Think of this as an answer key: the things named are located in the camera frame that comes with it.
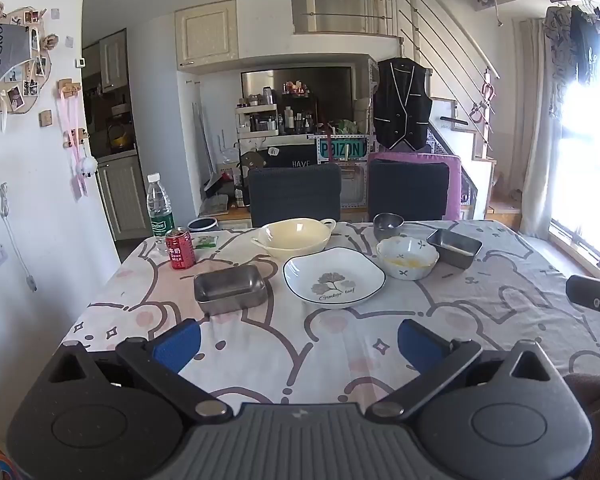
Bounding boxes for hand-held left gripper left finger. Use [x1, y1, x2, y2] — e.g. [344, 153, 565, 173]
[47, 318, 233, 423]

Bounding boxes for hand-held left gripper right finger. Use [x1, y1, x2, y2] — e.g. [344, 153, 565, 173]
[367, 318, 556, 422]

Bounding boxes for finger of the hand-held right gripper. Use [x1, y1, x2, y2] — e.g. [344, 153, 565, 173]
[566, 275, 600, 313]

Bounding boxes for yellow rimmed floral bowl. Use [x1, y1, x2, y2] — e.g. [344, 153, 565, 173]
[376, 236, 440, 281]

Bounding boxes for stainless steel rectangular tray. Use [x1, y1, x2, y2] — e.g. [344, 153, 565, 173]
[426, 228, 483, 271]
[193, 265, 268, 317]

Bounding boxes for white leaf print plate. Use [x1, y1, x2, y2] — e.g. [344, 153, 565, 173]
[282, 246, 387, 310]

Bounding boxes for round stainless steel bowl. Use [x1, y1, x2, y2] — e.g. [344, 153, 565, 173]
[373, 213, 406, 242]

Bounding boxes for cream two-handled bowl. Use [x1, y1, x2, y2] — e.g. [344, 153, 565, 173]
[251, 217, 337, 266]

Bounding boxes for brown cloth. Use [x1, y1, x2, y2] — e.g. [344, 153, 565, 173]
[564, 372, 600, 461]

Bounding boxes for red drink can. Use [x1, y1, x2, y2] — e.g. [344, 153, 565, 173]
[165, 227, 197, 272]

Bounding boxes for bear printed tablecloth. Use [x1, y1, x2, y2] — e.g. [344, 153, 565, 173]
[55, 219, 600, 406]

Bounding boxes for clear plastic water bottle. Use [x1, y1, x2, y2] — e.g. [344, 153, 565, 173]
[146, 173, 176, 252]

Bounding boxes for grey kitchen base cabinet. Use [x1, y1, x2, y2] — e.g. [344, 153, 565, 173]
[96, 155, 153, 241]

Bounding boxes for white perforated metal rack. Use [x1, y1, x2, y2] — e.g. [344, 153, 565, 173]
[340, 162, 371, 208]

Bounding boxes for beige curtain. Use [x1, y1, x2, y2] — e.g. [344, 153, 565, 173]
[510, 17, 561, 236]

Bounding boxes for pink hanging ribbon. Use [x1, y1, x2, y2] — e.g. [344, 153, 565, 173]
[57, 80, 98, 201]

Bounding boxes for teal plate sign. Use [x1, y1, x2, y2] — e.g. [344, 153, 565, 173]
[316, 136, 370, 161]

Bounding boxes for white cosmetics shelf rack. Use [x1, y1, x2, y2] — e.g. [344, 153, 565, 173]
[236, 102, 281, 136]

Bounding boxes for black vest with white trim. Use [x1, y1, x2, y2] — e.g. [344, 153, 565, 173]
[373, 57, 433, 152]

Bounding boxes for metal stair railing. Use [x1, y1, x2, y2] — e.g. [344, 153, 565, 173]
[292, 0, 501, 151]

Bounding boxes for window guard rail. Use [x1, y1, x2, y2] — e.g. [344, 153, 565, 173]
[550, 217, 600, 281]

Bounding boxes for white wall cable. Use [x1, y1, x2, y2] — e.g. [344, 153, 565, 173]
[0, 145, 38, 291]

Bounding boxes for hanging clothes on rail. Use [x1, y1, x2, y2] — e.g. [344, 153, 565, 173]
[542, 2, 600, 121]

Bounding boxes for grey kitchen wall cabinet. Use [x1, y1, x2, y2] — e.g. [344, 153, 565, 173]
[99, 30, 131, 93]

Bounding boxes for cream wall cabinet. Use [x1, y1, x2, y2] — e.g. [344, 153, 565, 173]
[175, 0, 240, 71]

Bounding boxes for wall photo collage board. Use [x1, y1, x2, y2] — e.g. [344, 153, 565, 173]
[0, 2, 61, 116]

